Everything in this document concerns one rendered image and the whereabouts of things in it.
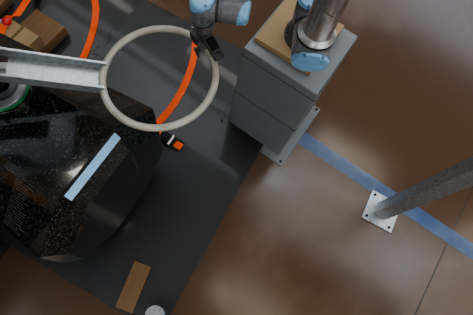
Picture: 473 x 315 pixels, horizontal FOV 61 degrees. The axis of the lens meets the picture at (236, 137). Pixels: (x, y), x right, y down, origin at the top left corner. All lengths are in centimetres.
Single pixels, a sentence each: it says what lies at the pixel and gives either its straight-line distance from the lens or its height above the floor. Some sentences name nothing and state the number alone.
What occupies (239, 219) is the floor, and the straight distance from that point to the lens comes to 245.
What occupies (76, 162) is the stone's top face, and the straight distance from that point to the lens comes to 171.
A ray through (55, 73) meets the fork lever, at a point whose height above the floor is 95.
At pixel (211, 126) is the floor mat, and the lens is 259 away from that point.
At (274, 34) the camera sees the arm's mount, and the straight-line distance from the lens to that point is 191.
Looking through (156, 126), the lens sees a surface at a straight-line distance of 158.
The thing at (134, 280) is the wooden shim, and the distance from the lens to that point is 239.
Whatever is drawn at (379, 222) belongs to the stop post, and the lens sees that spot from 268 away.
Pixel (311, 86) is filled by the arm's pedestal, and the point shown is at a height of 85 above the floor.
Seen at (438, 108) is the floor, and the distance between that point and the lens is 317.
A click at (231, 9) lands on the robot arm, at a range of 150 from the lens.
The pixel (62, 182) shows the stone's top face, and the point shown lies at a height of 83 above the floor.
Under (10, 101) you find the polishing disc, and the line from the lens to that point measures 186.
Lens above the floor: 240
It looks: 68 degrees down
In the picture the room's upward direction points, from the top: 16 degrees clockwise
